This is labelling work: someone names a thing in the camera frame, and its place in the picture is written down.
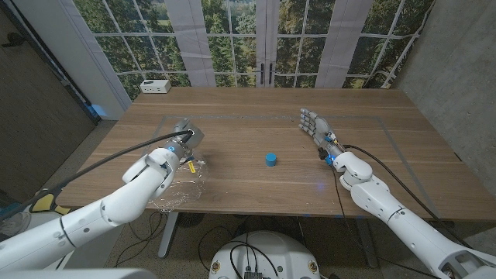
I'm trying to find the clear plastic wrap sheet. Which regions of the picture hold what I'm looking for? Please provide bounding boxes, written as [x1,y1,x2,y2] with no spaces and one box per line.
[149,153,210,212]

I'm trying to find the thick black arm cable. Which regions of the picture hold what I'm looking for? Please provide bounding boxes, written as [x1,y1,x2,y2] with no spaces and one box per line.
[343,143,473,249]
[0,129,195,222]

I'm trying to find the small blue object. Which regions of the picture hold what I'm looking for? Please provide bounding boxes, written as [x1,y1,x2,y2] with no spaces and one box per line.
[88,103,108,117]

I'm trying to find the grey white sneaker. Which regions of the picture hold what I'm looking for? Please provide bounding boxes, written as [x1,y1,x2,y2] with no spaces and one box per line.
[0,211,32,238]

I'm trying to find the white power strip box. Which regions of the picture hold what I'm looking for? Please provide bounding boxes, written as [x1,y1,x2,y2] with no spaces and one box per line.
[139,79,172,95]

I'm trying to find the grey table leg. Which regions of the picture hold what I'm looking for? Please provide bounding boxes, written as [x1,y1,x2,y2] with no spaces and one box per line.
[356,219,379,269]

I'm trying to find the black torso cable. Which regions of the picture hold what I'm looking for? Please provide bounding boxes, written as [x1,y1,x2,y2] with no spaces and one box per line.
[228,240,281,279]

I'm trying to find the white table leg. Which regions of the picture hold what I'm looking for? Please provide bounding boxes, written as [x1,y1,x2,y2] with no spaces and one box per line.
[157,212,180,259]

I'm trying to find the black round floor foot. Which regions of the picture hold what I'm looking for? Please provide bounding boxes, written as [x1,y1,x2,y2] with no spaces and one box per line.
[176,212,205,229]

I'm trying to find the white robot torso base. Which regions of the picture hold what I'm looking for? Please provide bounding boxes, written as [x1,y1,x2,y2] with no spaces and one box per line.
[208,231,321,279]

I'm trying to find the yellow black teal tool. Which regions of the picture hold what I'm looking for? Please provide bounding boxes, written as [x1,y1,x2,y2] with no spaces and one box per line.
[29,188,73,216]

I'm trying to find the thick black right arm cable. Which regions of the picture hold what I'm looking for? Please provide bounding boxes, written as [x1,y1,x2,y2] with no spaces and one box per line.
[343,143,473,249]

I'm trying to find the thin black right arm wire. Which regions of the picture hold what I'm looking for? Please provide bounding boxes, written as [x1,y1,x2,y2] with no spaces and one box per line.
[330,166,443,279]

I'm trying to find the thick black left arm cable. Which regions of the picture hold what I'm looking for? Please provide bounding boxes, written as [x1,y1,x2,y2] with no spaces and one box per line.
[0,129,195,222]

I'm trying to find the black floor cable loops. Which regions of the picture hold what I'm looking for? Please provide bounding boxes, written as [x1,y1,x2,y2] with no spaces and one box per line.
[115,210,168,268]

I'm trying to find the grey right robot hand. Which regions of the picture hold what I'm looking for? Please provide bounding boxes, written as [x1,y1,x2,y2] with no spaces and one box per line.
[298,108,345,157]

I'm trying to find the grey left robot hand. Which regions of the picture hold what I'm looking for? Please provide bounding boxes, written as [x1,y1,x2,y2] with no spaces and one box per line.
[169,117,206,159]

